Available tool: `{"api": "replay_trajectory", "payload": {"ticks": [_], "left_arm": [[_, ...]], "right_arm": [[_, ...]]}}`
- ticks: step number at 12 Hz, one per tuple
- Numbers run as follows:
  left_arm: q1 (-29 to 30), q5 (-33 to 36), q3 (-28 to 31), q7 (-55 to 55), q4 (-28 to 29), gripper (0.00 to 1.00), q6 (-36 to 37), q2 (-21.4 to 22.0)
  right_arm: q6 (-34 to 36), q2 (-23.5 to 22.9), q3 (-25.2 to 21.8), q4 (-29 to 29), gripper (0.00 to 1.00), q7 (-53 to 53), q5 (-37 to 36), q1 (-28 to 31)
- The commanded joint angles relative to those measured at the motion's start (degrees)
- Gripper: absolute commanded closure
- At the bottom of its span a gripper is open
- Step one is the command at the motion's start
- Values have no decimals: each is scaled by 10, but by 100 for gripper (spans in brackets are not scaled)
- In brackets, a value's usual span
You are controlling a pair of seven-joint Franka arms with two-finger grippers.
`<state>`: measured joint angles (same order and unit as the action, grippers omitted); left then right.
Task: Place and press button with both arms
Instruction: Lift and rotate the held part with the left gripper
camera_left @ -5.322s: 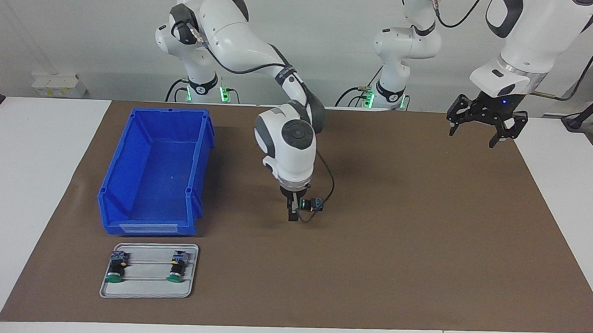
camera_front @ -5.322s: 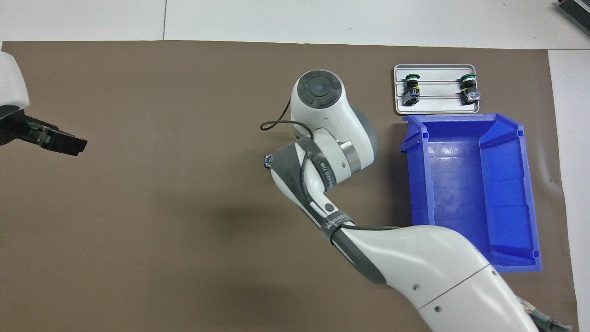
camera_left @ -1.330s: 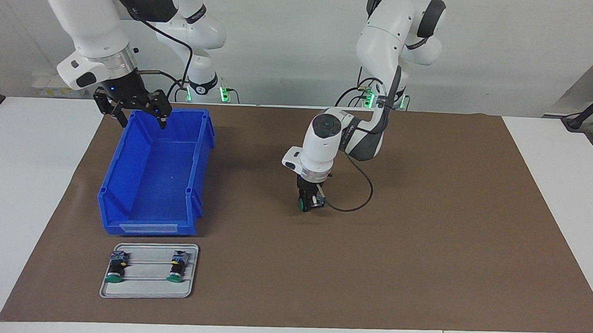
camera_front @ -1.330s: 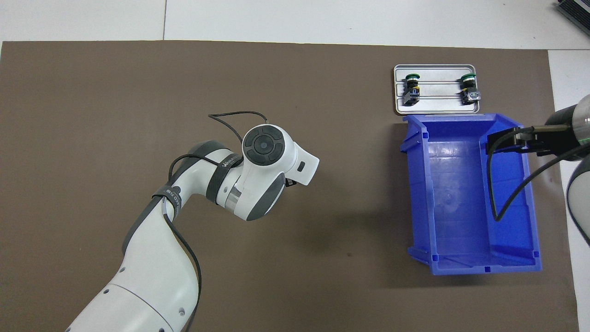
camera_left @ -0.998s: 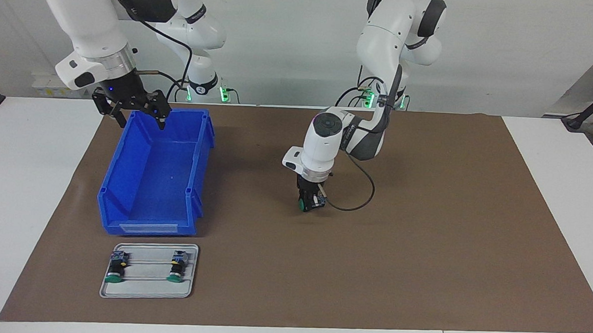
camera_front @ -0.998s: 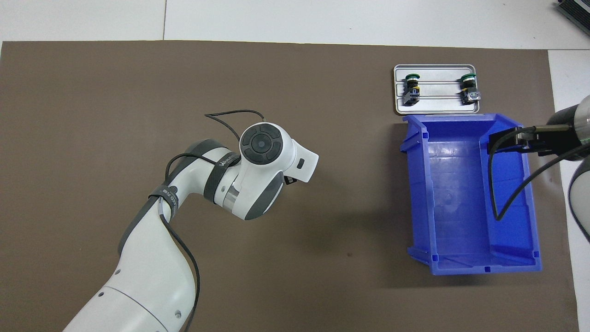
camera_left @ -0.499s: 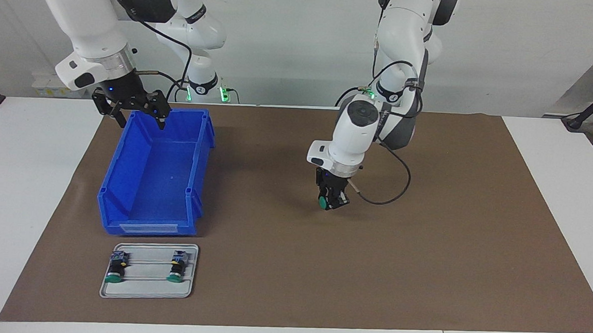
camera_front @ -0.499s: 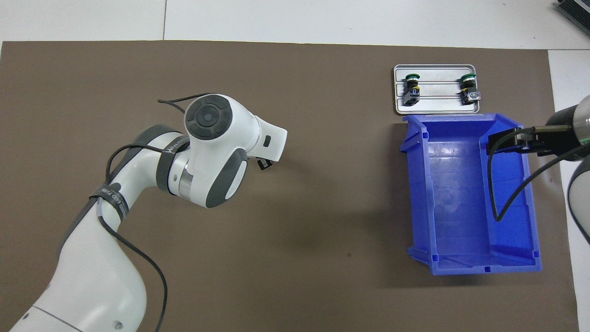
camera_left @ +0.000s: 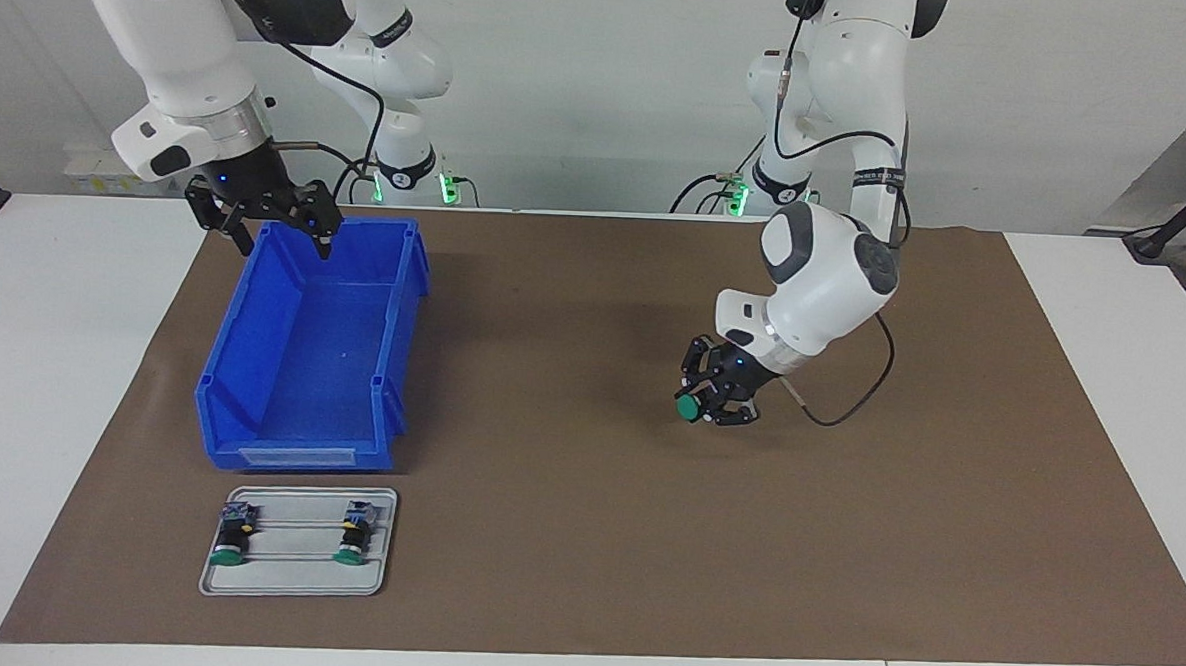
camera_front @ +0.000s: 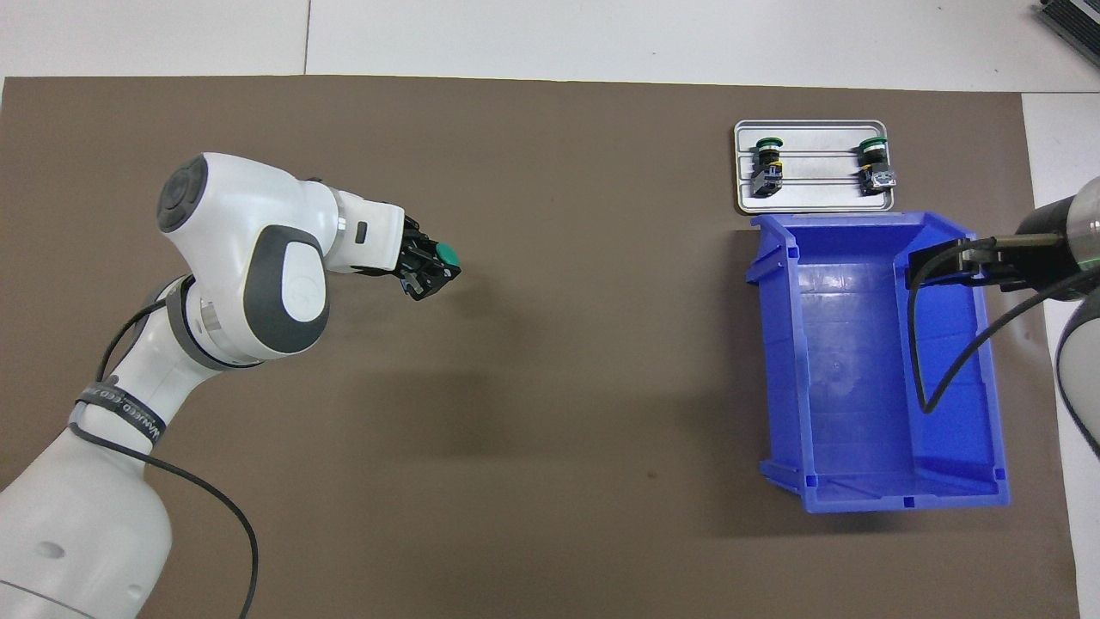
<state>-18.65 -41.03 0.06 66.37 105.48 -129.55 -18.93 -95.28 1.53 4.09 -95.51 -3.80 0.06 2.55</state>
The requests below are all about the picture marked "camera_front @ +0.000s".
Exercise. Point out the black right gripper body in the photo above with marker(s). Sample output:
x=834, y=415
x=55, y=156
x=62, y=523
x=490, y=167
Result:
x=1044, y=258

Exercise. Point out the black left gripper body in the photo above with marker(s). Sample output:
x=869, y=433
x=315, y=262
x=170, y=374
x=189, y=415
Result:
x=412, y=254

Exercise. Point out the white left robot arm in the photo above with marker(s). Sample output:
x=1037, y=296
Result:
x=241, y=258

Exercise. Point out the grey metal tray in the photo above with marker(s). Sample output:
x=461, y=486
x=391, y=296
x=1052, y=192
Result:
x=816, y=193

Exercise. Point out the blue plastic storage bin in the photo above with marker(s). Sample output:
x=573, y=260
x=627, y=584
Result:
x=859, y=387

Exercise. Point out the brown table mat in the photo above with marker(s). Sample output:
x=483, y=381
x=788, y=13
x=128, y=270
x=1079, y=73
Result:
x=516, y=430

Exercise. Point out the grey finned device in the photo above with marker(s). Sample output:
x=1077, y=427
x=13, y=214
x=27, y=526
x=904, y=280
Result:
x=1070, y=21

